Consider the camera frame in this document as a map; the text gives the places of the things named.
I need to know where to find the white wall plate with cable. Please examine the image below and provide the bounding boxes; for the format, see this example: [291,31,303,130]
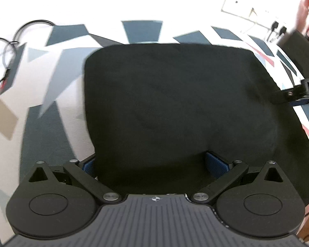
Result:
[245,2,263,24]

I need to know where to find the black garment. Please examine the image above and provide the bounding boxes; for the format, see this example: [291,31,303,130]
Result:
[83,43,309,206]

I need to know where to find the geometric patterned mat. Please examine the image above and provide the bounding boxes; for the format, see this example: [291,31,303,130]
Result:
[0,18,309,247]

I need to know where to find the black box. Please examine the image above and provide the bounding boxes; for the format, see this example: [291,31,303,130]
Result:
[277,29,309,81]

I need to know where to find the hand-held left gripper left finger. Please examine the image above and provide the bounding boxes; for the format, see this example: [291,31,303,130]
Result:
[28,153,122,203]

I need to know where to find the pink object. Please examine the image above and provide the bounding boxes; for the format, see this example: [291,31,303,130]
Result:
[296,0,309,33]

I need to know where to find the black cables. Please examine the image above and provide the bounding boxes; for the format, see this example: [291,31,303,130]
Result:
[0,19,54,98]

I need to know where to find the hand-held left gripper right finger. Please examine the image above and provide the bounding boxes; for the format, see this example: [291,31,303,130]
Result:
[192,151,286,204]

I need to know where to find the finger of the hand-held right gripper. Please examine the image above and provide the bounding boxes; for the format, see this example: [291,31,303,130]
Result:
[270,87,309,106]

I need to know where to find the white cable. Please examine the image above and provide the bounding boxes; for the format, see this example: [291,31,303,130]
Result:
[239,10,256,34]

